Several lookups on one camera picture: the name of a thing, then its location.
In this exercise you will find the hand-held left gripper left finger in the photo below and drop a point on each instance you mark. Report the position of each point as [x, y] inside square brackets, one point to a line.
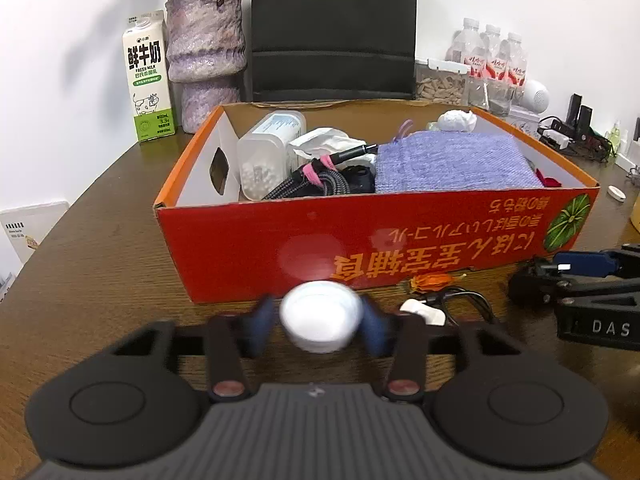
[260, 327]

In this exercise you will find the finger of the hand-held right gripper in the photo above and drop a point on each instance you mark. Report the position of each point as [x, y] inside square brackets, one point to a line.
[532, 285]
[585, 261]

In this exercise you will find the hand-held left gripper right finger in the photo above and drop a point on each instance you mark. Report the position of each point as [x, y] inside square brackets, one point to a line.
[375, 330]

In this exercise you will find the small white jar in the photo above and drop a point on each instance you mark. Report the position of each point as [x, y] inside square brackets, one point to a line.
[320, 317]

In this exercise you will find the red cardboard box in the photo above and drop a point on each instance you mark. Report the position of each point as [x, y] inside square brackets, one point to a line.
[250, 245]

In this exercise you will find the purple woven pouch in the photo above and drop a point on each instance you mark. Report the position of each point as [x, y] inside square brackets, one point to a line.
[450, 160]

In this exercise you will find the black zip pouch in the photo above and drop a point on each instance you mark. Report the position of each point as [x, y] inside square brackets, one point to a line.
[360, 180]

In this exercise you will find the clear bead container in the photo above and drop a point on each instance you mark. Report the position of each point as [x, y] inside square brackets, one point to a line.
[265, 160]

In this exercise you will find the white paper ball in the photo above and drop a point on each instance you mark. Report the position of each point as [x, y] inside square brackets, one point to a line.
[456, 120]

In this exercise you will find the white tissue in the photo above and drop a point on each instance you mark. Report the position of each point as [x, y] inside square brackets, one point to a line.
[320, 140]

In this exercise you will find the white plug adapter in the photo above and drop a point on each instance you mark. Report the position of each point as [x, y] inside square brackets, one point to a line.
[422, 309]

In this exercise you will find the white jar lid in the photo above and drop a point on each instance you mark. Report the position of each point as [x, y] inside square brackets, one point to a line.
[616, 194]

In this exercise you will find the orange dried flower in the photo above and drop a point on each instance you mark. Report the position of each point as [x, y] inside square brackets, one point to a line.
[432, 282]

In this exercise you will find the white charger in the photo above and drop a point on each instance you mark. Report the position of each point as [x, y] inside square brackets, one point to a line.
[555, 137]

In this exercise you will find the small green bottle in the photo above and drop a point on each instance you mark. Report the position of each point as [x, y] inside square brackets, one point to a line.
[615, 137]

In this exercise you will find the black dock stand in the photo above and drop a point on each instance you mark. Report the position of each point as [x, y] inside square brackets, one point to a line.
[575, 110]

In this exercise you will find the white tin box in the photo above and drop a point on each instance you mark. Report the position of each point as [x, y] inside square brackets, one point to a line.
[522, 120]

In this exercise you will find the white round speaker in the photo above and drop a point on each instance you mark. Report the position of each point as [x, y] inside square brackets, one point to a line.
[535, 95]

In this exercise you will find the clear drinking glass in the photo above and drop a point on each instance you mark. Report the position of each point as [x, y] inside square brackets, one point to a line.
[492, 100]

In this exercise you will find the plastic water bottle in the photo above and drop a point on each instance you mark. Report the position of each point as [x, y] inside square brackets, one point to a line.
[514, 60]
[491, 50]
[465, 45]

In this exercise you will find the clear seed container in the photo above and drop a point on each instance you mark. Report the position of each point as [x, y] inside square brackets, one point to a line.
[440, 85]

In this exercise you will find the white booklet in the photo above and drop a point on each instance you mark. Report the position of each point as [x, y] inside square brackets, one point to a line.
[30, 230]

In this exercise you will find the blue white packets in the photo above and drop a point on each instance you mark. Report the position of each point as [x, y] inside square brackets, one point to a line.
[6, 287]

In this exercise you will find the white green milk carton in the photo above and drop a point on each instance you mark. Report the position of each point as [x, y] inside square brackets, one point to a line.
[147, 75]

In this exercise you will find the purple ceramic vase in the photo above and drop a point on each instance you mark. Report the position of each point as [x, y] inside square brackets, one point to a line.
[205, 45]

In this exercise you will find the black paper bag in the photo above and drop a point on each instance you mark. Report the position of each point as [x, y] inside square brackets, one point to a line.
[332, 20]

